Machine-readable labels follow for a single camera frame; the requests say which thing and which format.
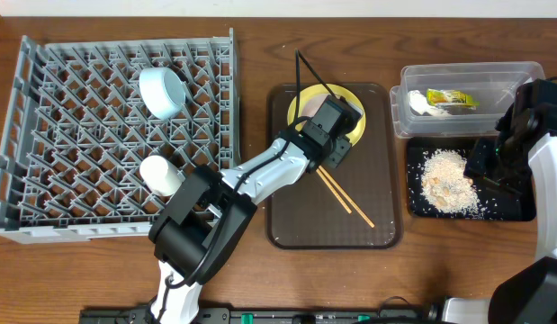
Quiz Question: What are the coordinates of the wooden chopstick with pattern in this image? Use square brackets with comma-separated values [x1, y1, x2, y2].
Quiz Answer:
[319, 166, 375, 229]

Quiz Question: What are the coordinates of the green snack wrapper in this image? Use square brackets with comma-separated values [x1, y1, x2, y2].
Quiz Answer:
[427, 89, 479, 109]

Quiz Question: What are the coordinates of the dark brown serving tray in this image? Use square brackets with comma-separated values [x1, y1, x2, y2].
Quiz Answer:
[265, 83, 402, 249]

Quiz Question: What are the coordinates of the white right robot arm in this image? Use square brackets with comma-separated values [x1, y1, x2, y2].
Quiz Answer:
[439, 115, 557, 324]

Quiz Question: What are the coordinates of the clear plastic waste bin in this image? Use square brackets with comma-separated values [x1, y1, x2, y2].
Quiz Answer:
[390, 61, 545, 138]

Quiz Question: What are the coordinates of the light blue bowl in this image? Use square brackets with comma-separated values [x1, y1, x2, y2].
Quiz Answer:
[139, 67, 186, 120]

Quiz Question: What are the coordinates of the yellow plate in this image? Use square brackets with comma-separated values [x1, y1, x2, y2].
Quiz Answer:
[287, 84, 366, 146]

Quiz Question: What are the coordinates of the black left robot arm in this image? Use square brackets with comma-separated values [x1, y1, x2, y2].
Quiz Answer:
[148, 130, 352, 323]

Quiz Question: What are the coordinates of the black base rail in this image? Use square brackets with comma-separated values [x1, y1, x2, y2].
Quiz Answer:
[78, 307, 438, 324]

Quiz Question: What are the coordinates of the grey plastic dishwasher rack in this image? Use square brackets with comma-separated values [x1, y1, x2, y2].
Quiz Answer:
[0, 36, 240, 244]

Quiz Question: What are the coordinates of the black waste tray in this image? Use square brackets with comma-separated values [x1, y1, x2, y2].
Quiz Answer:
[406, 137, 536, 221]

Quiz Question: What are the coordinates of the crumpled white tissue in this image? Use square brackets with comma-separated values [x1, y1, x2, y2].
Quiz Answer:
[408, 90, 450, 117]

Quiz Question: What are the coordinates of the food scraps pile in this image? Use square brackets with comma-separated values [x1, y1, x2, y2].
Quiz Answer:
[407, 148, 486, 220]

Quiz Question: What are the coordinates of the small pale green cup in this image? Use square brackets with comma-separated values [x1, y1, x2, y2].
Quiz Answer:
[139, 155, 182, 197]

